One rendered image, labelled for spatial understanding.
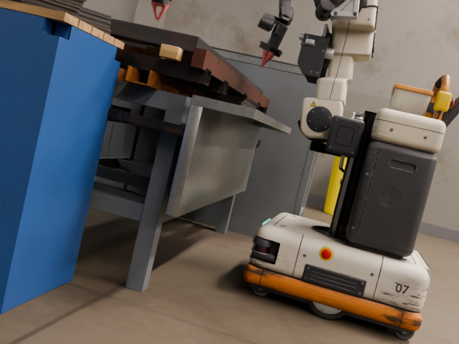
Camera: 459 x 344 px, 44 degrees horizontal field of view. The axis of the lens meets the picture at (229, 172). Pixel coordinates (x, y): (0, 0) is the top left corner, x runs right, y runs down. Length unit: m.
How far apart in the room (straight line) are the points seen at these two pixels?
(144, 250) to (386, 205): 0.89
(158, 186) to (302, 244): 0.59
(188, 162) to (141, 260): 0.40
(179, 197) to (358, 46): 1.02
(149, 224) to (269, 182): 1.56
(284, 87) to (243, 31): 3.20
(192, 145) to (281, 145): 1.66
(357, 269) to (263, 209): 1.35
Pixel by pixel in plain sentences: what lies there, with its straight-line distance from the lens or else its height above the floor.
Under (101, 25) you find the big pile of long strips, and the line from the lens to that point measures 1.77.
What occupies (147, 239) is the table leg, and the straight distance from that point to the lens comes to 1.92.
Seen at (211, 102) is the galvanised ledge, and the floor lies 0.67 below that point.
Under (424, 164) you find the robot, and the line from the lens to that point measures 2.14.
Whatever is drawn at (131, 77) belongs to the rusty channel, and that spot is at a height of 0.69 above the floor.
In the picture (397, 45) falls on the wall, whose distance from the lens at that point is 6.36.
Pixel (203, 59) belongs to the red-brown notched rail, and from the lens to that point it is 1.79.
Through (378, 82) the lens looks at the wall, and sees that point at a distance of 6.29.
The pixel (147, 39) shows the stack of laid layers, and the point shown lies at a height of 0.82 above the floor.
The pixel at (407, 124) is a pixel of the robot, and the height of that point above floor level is 0.77.
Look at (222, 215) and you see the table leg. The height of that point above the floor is 0.10.
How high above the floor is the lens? 0.61
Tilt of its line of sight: 4 degrees down
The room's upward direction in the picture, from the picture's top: 14 degrees clockwise
